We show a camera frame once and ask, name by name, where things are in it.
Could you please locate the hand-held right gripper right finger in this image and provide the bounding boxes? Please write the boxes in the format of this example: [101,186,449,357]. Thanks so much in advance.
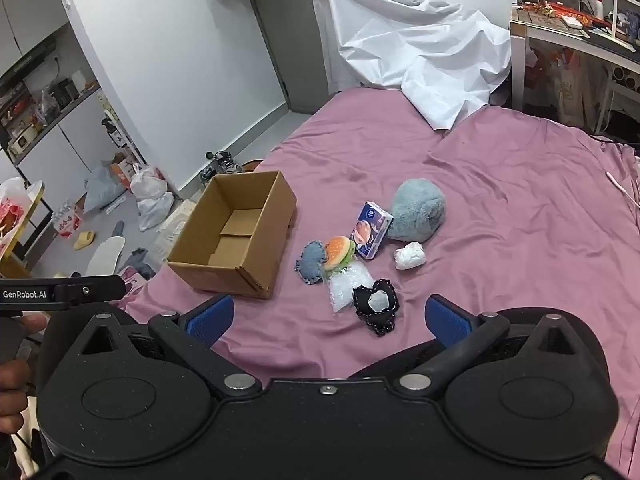
[395,295,584,399]

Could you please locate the white shoe insole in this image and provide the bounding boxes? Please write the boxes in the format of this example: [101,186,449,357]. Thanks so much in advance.
[85,234,126,277]

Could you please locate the grey plastic bag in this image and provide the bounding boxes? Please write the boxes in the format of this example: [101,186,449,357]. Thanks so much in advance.
[82,161,126,214]

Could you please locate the white cabinet with open shelf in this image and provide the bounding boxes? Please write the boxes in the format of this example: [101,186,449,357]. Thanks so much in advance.
[0,0,132,196]

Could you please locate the brown cardboard box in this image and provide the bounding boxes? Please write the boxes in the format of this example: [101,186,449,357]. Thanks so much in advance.
[167,170,299,301]

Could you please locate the denim heart pouch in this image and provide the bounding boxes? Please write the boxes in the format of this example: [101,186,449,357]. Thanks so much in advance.
[294,240,329,287]

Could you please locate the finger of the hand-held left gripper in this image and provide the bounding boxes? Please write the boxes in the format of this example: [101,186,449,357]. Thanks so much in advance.
[53,275,127,312]

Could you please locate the white desk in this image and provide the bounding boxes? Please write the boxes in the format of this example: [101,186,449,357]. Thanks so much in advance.
[509,4,640,128]

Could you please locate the white cable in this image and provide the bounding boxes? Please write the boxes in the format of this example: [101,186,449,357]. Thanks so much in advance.
[604,170,640,211]

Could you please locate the white sheet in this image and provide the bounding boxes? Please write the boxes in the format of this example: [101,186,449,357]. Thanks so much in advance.
[313,0,512,132]

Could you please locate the round table with yellow rim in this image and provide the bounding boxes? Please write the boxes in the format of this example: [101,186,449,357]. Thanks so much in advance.
[0,178,54,281]

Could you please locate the red and white box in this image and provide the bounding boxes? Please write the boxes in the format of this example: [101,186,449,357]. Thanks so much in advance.
[49,199,85,239]

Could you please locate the beige tote bag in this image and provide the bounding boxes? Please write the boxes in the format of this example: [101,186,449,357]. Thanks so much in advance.
[554,50,609,127]

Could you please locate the white plastic bag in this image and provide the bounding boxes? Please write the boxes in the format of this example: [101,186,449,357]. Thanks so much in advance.
[130,163,175,232]

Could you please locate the white crumpled cloth ball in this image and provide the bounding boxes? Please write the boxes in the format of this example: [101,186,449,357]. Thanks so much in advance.
[393,242,427,271]

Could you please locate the blue-grey plush toy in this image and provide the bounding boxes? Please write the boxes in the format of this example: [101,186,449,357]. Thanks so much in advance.
[386,178,447,241]

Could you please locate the pink bed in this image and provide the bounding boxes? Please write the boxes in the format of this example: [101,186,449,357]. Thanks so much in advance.
[117,86,640,480]

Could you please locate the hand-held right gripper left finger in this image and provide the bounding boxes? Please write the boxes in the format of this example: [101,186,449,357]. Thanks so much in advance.
[75,294,262,399]

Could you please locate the person's left hand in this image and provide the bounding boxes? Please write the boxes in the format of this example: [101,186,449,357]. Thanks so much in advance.
[0,311,48,423]

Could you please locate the clear plastic bag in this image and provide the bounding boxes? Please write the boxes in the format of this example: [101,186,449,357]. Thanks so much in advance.
[327,261,375,316]

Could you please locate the hamburger plush toy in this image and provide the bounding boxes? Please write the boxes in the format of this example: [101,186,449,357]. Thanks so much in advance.
[322,236,357,274]

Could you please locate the grey door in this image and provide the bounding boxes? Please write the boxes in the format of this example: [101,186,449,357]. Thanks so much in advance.
[244,0,372,114]

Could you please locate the dark sneakers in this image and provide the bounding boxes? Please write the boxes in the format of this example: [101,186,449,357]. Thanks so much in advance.
[199,150,244,182]

